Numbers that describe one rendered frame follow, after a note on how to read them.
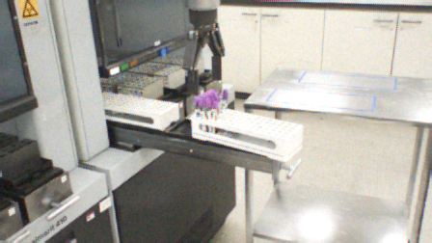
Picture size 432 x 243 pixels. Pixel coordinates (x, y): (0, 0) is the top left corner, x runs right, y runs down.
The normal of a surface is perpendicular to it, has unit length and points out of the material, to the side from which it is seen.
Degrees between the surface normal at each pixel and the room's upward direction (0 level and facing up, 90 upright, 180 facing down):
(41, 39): 90
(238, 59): 90
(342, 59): 90
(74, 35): 90
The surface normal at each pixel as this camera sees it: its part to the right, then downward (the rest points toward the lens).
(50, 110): 0.89, 0.15
